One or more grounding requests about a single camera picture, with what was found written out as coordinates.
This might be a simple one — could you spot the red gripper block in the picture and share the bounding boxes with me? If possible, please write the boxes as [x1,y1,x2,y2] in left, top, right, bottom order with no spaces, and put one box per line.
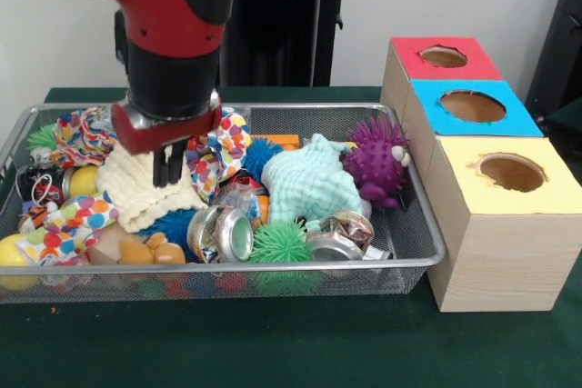
[111,99,224,188]

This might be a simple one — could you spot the cream knitted cloth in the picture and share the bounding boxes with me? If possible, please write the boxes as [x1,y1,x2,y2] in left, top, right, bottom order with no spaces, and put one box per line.
[95,133,210,234]

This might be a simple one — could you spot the wooden box with three holes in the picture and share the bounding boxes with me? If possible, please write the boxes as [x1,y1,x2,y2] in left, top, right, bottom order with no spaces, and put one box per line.
[380,36,582,314]

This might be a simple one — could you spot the polka dot cloth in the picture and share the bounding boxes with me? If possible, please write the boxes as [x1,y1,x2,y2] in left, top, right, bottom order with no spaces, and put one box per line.
[184,110,252,203]

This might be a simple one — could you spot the brown teddy plush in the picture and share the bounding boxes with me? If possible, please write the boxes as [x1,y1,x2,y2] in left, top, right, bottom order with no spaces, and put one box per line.
[118,232,187,266]

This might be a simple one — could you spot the crushed silver drink can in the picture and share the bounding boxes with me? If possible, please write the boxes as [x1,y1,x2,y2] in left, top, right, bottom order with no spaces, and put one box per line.
[306,210,392,262]
[186,204,256,263]

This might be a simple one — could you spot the mint knitted cloth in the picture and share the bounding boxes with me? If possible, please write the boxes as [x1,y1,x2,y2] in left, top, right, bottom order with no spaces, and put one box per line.
[261,134,363,231]

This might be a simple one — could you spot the yellow ball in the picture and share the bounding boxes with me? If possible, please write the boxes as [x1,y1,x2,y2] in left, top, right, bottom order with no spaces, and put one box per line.
[0,233,35,269]

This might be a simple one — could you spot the purple spiky toy creature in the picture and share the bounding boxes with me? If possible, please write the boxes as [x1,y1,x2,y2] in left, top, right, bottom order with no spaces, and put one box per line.
[341,115,413,210]

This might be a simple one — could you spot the dark green tablecloth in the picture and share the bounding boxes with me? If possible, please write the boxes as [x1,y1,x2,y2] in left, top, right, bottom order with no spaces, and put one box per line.
[0,85,582,388]
[543,104,582,139]

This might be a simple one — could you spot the black upright panel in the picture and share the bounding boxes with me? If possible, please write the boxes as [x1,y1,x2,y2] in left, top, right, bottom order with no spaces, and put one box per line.
[525,0,582,112]

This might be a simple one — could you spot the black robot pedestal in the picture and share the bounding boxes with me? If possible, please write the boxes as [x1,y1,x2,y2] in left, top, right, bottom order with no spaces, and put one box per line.
[220,0,367,88]

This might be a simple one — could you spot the shallow wire mesh bin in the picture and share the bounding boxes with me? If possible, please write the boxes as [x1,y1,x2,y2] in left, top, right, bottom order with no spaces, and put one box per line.
[0,103,447,305]

